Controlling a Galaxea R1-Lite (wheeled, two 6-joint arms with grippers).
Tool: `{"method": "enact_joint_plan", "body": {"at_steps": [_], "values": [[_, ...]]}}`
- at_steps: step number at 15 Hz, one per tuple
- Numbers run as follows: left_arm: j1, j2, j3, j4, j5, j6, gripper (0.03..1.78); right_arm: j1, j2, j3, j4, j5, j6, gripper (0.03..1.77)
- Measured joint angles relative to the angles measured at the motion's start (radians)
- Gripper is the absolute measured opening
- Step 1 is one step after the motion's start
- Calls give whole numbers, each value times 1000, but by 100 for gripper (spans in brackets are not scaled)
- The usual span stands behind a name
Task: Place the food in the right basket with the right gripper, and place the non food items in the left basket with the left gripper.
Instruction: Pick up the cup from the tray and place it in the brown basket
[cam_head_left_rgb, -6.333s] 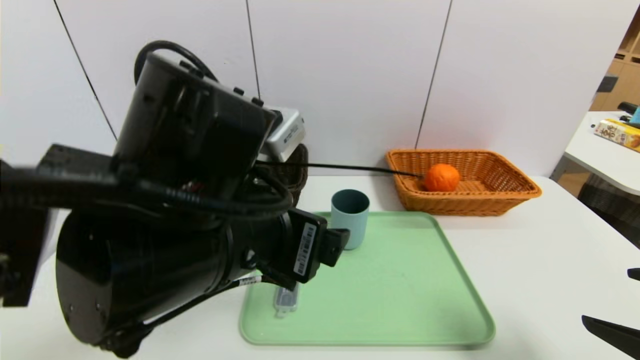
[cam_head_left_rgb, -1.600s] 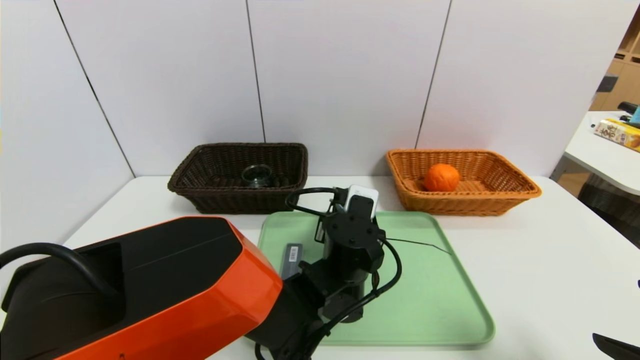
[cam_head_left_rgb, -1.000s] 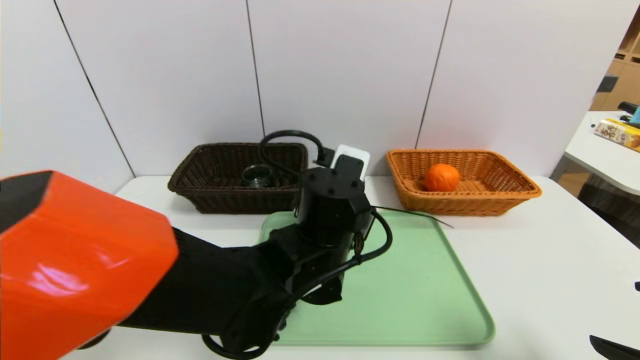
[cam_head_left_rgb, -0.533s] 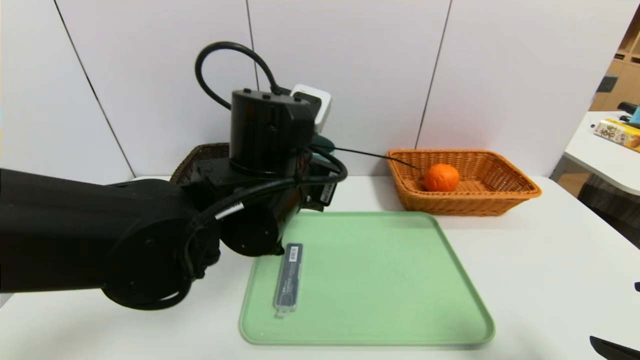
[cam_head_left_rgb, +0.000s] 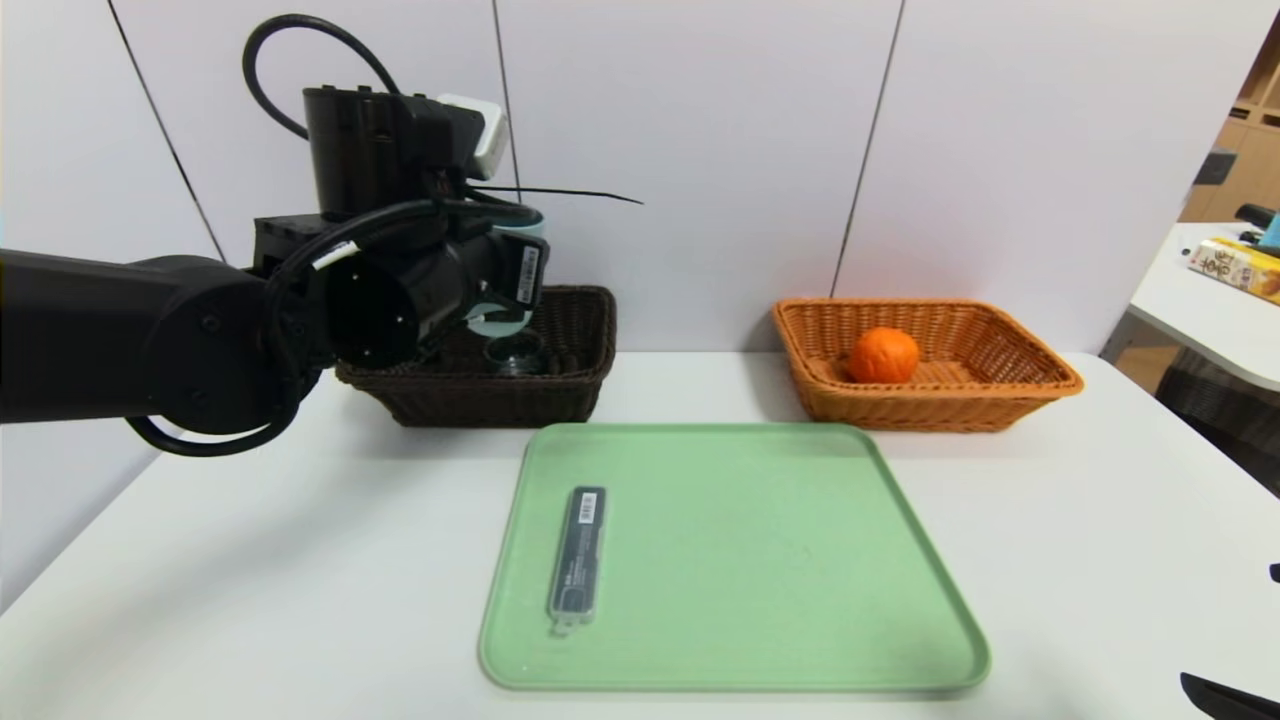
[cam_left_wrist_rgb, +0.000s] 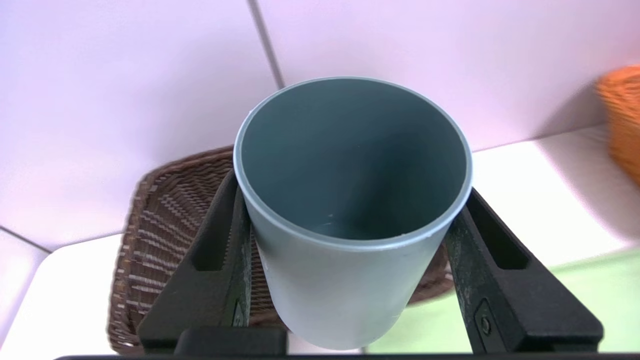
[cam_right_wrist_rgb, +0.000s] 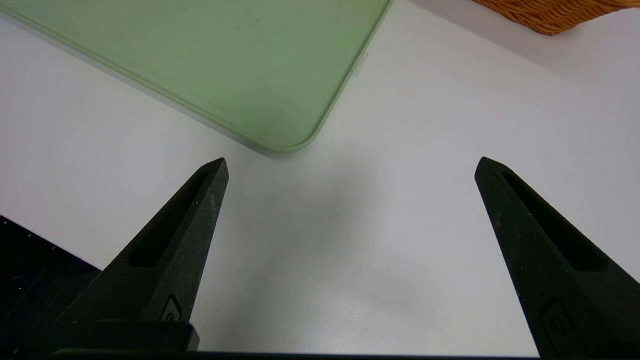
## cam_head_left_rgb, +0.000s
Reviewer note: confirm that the teal object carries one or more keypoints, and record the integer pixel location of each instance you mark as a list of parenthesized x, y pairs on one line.
[(1272, 232)]

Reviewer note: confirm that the blue-grey plastic cup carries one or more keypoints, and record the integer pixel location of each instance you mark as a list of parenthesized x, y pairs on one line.
[(500, 320)]

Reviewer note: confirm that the light green plastic tray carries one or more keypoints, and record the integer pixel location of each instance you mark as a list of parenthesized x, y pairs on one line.
[(760, 570)]

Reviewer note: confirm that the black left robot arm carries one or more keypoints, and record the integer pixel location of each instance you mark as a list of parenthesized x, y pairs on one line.
[(150, 330)]

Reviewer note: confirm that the orange fruit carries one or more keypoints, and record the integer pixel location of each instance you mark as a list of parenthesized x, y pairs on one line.
[(884, 356)]

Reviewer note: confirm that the yellow snack box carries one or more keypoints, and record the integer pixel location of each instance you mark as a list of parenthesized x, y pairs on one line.
[(1235, 268)]

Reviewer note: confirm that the grey panel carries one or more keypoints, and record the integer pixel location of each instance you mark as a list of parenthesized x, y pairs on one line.
[(1214, 167)]

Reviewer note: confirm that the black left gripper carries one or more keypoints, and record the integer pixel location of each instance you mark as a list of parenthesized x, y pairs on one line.
[(526, 273)]

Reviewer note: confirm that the grey clear plastic case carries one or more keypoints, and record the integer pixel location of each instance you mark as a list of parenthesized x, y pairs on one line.
[(578, 560)]

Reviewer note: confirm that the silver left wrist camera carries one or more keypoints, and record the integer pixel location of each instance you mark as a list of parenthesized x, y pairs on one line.
[(487, 135)]

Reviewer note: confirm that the orange wicker basket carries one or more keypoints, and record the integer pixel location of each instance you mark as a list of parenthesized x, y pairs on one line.
[(915, 405)]

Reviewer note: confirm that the wooden shelf cabinet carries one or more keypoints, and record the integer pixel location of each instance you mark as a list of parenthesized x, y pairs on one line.
[(1250, 150)]

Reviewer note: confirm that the small black object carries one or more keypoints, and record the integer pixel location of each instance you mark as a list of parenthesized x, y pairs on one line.
[(1257, 215)]

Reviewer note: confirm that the white side table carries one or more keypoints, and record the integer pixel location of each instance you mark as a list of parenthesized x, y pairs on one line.
[(1190, 315)]

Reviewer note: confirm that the dark brown wicker basket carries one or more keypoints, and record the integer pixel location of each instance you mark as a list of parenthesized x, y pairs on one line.
[(560, 385)]

